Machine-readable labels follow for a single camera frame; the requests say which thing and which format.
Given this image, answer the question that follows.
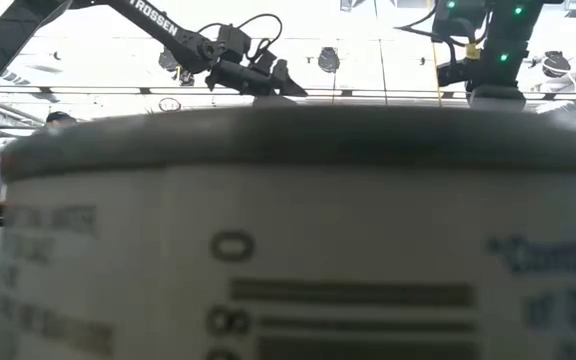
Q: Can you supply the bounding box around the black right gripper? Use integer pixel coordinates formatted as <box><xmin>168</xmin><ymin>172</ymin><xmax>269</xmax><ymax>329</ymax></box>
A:
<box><xmin>435</xmin><ymin>58</ymin><xmax>527</xmax><ymax>92</ymax></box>

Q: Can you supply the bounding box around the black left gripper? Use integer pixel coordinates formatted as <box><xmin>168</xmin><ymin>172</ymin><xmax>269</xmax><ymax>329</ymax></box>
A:
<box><xmin>204</xmin><ymin>48</ymin><xmax>310</xmax><ymax>98</ymax></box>

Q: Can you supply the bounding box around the long ceiling light bar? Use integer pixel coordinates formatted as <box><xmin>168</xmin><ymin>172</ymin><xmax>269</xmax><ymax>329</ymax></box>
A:
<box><xmin>0</xmin><ymin>84</ymin><xmax>576</xmax><ymax>101</ymax></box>

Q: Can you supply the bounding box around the person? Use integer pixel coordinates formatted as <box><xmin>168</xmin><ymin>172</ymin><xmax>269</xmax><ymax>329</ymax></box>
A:
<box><xmin>44</xmin><ymin>110</ymin><xmax>78</xmax><ymax>132</ymax></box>

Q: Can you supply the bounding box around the black ceiling cord reel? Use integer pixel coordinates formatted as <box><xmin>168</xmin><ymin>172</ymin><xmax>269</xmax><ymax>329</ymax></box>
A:
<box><xmin>541</xmin><ymin>49</ymin><xmax>573</xmax><ymax>79</ymax></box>
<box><xmin>316</xmin><ymin>46</ymin><xmax>342</xmax><ymax>75</ymax></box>
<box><xmin>157</xmin><ymin>47</ymin><xmax>196</xmax><ymax>87</ymax></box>

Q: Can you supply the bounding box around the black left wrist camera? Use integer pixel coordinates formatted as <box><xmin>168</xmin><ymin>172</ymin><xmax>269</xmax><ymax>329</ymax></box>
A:
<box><xmin>216</xmin><ymin>23</ymin><xmax>253</xmax><ymax>64</ymax></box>

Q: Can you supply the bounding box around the hanging yellow cable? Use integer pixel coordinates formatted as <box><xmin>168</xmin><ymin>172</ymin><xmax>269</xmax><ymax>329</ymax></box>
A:
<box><xmin>425</xmin><ymin>0</ymin><xmax>444</xmax><ymax>106</ymax></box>

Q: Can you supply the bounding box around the hanging black cable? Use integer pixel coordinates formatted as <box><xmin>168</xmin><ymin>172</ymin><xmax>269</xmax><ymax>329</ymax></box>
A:
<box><xmin>371</xmin><ymin>0</ymin><xmax>390</xmax><ymax>106</ymax></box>

